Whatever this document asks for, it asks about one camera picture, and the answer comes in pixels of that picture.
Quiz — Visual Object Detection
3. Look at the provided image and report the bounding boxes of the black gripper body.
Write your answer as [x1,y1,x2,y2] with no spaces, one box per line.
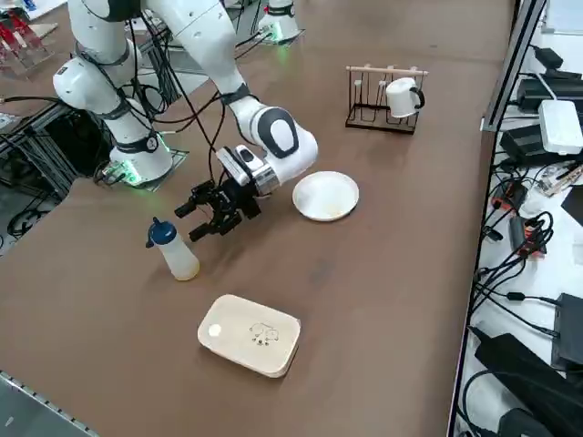
[217,171,264,221]

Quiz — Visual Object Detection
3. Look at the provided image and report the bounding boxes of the transparent sauce bottle blue cap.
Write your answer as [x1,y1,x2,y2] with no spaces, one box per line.
[145,217,200,282]

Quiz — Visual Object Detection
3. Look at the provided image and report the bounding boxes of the white round plate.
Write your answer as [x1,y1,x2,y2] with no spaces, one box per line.
[291,170,361,223]

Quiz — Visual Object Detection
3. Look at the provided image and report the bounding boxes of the beige lunch box bear print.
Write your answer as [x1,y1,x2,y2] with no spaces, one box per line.
[197,293,302,380]

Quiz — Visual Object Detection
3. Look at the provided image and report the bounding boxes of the clear acrylic stand red parts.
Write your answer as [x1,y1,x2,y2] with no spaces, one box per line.
[0,0,58,82]

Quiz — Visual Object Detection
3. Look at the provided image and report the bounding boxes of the orange black plug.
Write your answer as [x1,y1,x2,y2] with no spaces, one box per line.
[508,216,555,260]
[490,181,529,213]

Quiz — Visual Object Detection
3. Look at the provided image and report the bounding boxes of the black power adapter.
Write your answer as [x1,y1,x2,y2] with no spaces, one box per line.
[499,123,546,168]
[517,77,583,113]
[532,45,565,69]

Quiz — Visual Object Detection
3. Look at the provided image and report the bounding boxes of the colourful printed card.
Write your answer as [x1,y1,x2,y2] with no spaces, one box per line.
[537,161,583,198]

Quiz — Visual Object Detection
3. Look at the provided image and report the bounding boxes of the white power strip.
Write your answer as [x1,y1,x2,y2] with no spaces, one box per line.
[537,99,583,156]

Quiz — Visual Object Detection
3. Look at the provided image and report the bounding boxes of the black box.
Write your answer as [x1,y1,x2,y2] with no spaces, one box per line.
[549,292,583,371]

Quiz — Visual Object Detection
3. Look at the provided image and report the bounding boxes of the white board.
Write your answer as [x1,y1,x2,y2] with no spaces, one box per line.
[544,0,583,36]

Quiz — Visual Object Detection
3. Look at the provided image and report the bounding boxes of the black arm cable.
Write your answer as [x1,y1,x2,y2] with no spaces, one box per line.
[148,81,229,186]

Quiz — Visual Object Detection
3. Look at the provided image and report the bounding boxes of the black aluminium frame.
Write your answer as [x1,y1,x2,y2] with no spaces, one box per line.
[0,102,115,204]

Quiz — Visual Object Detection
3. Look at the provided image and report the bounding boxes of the white mug black handle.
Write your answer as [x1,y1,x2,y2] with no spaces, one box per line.
[384,76,427,119]

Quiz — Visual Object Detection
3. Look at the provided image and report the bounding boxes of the black wire cup rack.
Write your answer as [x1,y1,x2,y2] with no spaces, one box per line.
[344,65,430,137]

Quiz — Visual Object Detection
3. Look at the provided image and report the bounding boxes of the silver table edge rail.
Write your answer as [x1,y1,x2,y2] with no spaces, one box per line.
[0,369,99,437]

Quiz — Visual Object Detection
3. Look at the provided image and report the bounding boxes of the black cable with inline block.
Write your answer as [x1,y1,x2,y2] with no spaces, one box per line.
[471,290,561,339]

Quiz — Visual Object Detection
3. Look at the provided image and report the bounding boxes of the aluminium profile post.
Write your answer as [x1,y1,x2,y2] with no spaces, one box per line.
[480,0,547,133]

